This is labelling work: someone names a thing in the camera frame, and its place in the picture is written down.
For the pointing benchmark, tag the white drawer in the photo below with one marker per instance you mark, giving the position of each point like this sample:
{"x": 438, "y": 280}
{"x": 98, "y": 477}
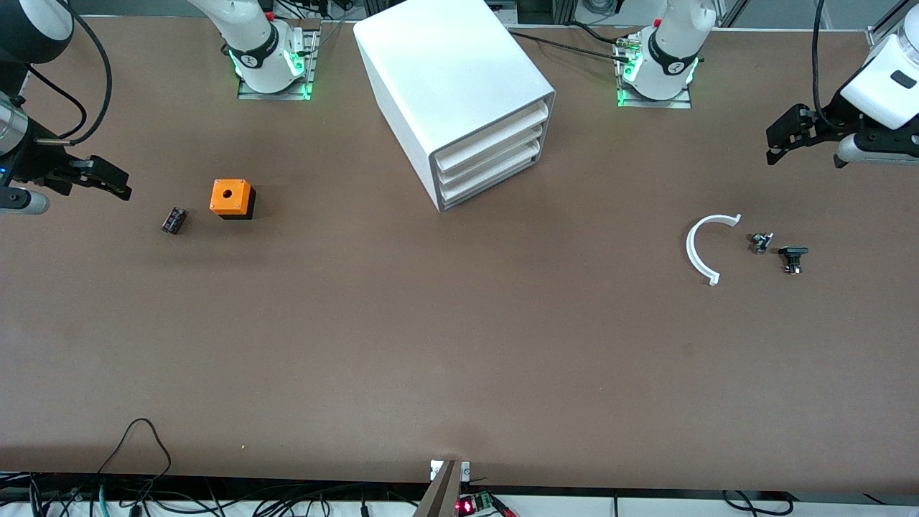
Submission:
{"x": 488, "y": 183}
{"x": 495, "y": 164}
{"x": 495, "y": 140}

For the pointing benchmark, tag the white semicircular bracket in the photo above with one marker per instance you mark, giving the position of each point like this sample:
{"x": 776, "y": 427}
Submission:
{"x": 691, "y": 248}

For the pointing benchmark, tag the small black terminal block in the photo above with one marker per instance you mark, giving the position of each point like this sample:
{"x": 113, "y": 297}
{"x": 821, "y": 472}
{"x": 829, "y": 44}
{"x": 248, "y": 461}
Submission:
{"x": 174, "y": 220}

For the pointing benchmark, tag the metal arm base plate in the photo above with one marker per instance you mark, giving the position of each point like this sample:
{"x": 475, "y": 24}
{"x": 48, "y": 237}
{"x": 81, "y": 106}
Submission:
{"x": 273, "y": 95}
{"x": 653, "y": 104}

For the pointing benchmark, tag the orange box with hole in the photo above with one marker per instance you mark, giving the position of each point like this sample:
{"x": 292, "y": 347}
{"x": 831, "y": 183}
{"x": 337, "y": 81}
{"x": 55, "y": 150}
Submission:
{"x": 230, "y": 195}

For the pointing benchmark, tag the white drawer cabinet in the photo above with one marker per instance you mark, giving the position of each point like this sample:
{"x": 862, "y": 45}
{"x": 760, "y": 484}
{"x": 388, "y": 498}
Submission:
{"x": 445, "y": 64}

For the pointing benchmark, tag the black switch part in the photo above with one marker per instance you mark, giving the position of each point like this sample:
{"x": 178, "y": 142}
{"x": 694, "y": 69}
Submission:
{"x": 792, "y": 251}

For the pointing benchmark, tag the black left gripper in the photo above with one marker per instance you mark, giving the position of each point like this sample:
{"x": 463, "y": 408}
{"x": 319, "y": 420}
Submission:
{"x": 834, "y": 119}

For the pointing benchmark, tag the aluminium frame profile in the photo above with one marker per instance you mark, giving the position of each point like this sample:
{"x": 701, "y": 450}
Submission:
{"x": 879, "y": 32}

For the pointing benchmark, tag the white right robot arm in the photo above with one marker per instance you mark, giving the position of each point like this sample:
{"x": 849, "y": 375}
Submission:
{"x": 244, "y": 29}

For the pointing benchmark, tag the circuit board with red light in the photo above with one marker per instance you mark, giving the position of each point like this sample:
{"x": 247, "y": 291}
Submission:
{"x": 470, "y": 505}

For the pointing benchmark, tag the small chrome metal fitting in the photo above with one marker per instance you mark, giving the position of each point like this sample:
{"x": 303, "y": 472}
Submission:
{"x": 761, "y": 243}

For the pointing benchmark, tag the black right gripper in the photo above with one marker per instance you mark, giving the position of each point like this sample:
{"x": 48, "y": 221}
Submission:
{"x": 30, "y": 159}

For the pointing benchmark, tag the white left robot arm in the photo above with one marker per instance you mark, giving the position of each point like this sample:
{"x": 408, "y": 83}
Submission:
{"x": 675, "y": 43}

